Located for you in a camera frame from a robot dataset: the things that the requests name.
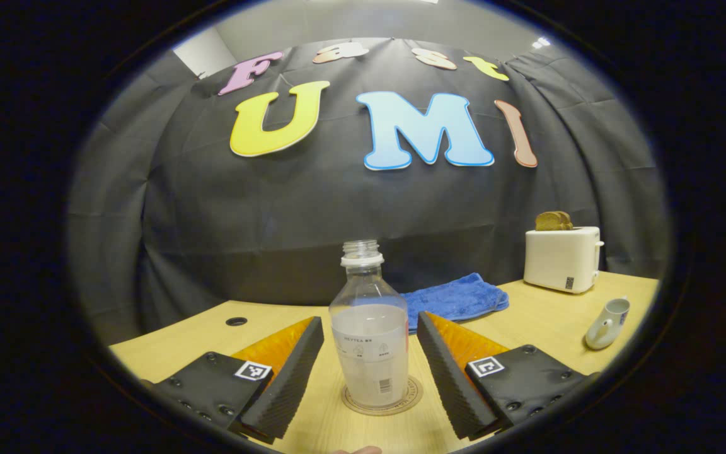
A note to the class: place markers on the folded blue towel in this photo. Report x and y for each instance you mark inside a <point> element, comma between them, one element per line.
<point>464,296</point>

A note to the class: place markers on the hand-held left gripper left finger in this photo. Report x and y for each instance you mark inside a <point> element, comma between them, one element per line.
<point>290,384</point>

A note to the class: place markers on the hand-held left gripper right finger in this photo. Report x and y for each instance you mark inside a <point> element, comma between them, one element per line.
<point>448,384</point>

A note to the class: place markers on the black backdrop cloth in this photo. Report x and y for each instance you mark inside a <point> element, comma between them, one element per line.
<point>275,214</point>

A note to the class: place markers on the round beige coaster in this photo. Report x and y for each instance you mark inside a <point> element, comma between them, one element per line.
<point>414,392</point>

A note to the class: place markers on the cream white toaster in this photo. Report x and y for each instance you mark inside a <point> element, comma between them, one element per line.
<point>558,258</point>

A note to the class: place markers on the clear plastic water bottle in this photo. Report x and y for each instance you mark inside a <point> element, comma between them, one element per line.
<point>369,347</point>

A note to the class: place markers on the white blue-patterned teacup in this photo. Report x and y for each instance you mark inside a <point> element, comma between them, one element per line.
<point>605,325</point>

